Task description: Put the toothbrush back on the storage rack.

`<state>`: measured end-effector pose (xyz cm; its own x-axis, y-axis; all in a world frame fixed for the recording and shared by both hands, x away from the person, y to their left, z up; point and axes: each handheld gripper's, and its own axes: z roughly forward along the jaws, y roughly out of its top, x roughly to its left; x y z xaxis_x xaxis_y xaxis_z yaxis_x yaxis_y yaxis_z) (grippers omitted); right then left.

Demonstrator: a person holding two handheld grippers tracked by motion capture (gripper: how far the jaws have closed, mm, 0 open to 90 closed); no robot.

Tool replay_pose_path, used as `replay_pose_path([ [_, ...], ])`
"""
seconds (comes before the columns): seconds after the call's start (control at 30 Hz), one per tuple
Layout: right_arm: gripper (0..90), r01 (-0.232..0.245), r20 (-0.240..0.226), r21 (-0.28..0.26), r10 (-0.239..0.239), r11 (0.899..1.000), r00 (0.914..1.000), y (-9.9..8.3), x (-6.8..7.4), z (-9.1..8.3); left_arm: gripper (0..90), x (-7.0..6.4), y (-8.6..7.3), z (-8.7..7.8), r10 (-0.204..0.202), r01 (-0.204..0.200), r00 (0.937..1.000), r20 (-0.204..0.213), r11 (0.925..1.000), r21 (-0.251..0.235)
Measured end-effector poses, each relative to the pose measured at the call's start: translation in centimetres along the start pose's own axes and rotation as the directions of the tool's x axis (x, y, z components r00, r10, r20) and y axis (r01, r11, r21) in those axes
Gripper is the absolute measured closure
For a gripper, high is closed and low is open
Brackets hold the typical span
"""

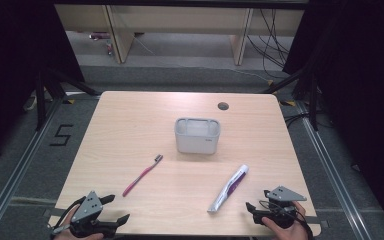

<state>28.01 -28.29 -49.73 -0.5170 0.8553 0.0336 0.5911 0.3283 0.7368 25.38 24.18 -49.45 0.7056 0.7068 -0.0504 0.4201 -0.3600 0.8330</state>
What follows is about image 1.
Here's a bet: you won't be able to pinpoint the aluminium floor rail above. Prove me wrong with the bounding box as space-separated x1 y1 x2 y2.
294 99 375 240
0 95 65 240

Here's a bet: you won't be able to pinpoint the black hanging cables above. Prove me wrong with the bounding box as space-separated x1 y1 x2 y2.
246 8 292 80

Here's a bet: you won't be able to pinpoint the black floor cable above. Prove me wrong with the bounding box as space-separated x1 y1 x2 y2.
282 110 335 129

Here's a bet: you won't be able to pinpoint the grey plastic holder box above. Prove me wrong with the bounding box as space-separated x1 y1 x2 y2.
174 117 222 155

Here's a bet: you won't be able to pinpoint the person's left hand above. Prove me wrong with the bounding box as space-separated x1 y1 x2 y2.
53 206 105 240

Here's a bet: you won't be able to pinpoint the small red floor object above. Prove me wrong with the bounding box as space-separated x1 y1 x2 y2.
89 31 114 56

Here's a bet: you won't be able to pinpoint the person's right hand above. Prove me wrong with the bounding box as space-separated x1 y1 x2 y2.
261 201 310 240

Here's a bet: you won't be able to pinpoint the dark curtain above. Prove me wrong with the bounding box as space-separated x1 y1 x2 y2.
0 0 86 168
282 0 384 236

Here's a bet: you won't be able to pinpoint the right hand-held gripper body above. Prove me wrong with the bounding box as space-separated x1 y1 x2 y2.
252 185 308 230

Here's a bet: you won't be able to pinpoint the light wooden desk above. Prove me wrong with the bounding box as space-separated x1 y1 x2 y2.
54 3 306 66

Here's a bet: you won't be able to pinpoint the silver cable plug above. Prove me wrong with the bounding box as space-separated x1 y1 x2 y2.
50 225 71 235

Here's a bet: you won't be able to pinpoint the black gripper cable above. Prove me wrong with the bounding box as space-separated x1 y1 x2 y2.
51 195 88 234
259 198 316 240

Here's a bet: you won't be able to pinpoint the pink toothbrush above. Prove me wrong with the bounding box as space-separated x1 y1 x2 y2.
121 153 164 198

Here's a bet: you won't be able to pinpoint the black metal stand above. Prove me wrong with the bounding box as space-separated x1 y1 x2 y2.
259 65 320 132
34 65 102 132

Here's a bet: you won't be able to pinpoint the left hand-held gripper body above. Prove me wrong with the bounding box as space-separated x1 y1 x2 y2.
69 190 122 239

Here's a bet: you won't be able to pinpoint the white and purple toothpaste tube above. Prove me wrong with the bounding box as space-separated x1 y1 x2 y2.
207 163 250 215

